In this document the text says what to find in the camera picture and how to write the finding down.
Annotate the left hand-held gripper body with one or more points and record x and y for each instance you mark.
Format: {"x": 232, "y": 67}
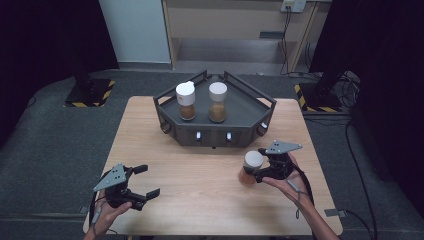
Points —
{"x": 113, "y": 180}

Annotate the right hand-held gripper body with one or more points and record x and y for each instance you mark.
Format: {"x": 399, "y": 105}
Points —
{"x": 283, "y": 146}

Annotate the spice jar with orange powder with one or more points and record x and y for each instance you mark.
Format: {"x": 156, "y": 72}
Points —
{"x": 253, "y": 160}

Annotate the dark grey spice rack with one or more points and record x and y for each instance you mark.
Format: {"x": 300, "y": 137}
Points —
{"x": 240, "y": 110}

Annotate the spice jar with tan powder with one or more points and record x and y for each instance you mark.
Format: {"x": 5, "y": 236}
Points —
{"x": 217, "y": 96}

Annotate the spice jar with yellow button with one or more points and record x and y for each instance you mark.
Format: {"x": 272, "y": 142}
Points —
{"x": 185, "y": 95}

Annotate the person's right hand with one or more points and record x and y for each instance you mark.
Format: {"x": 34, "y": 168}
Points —
{"x": 283, "y": 185}

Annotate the person's left hand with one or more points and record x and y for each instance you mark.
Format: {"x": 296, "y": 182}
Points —
{"x": 106, "y": 216}

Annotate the grey table edge clip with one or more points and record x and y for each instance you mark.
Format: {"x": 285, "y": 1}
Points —
{"x": 83, "y": 210}
{"x": 335, "y": 212}

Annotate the striped black stand base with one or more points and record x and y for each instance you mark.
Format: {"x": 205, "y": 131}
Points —
{"x": 100, "y": 96}
{"x": 310, "y": 100}

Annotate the black stand pole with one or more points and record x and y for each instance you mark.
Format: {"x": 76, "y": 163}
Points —
{"x": 328, "y": 83}
{"x": 83, "y": 80}

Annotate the wooden shelf unit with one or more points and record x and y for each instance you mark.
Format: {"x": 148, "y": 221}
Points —
{"x": 226, "y": 20}

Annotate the black curtain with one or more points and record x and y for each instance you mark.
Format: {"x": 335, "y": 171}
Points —
{"x": 386, "y": 50}
{"x": 40, "y": 40}

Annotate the white power outlet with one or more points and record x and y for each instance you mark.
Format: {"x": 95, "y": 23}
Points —
{"x": 293, "y": 5}

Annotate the white wall panel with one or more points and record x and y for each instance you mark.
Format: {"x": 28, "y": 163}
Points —
{"x": 136, "y": 30}

